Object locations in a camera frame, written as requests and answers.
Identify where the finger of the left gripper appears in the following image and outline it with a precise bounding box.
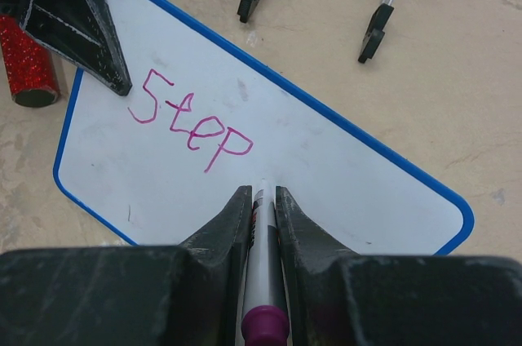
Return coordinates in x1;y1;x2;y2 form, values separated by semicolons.
1;0;132;96

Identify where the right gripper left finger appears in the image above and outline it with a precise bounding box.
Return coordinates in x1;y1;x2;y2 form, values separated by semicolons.
1;186;252;345

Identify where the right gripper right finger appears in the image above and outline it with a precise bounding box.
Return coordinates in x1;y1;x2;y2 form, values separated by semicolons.
275;187;521;345

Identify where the purple whiteboard marker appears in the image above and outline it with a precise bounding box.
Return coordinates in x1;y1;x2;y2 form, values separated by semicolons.
241;179;290;345

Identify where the blue framed whiteboard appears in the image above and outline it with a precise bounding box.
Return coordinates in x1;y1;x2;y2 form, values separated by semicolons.
54;0;475;255

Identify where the red glitter microphone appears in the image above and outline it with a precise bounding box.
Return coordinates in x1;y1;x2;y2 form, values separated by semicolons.
1;15;60;108

